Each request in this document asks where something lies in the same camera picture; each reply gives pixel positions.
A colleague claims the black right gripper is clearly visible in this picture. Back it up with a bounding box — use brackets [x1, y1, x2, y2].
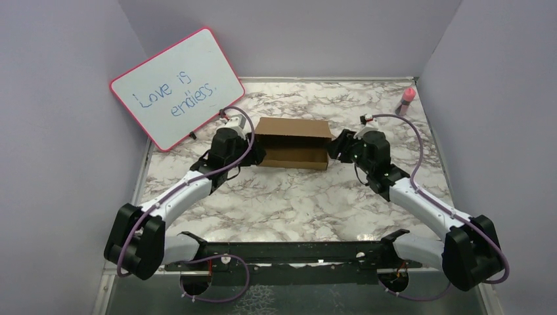
[324, 128, 373, 175]

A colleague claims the brown cardboard box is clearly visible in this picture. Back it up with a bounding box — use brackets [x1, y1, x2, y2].
[256, 117, 334, 171]

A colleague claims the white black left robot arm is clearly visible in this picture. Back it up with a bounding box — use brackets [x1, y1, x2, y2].
[103, 127, 265, 280]

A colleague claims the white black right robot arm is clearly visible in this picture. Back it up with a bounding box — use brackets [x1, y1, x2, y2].
[326, 129, 509, 291]

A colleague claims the pink capped marker bottle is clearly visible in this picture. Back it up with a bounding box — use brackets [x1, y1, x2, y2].
[394, 87, 416, 116]

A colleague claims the pink framed whiteboard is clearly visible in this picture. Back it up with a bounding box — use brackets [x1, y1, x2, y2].
[109, 28, 245, 152]

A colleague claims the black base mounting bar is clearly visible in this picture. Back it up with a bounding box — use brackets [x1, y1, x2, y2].
[164, 241, 421, 286]

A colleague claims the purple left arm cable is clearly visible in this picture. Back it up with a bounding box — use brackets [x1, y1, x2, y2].
[116, 105, 256, 304]

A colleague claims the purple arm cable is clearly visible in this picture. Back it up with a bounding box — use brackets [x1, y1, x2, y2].
[116, 105, 256, 304]
[360, 114, 511, 302]

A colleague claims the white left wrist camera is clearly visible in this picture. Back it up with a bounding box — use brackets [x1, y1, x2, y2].
[219, 114, 247, 133]

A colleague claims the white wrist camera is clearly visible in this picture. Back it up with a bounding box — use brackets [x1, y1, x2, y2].
[219, 114, 247, 133]
[353, 115, 380, 140]

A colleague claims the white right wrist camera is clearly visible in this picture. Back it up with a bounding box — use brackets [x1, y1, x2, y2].
[353, 115, 380, 140]

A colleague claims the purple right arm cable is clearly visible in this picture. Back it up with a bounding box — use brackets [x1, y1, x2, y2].
[360, 114, 511, 302]

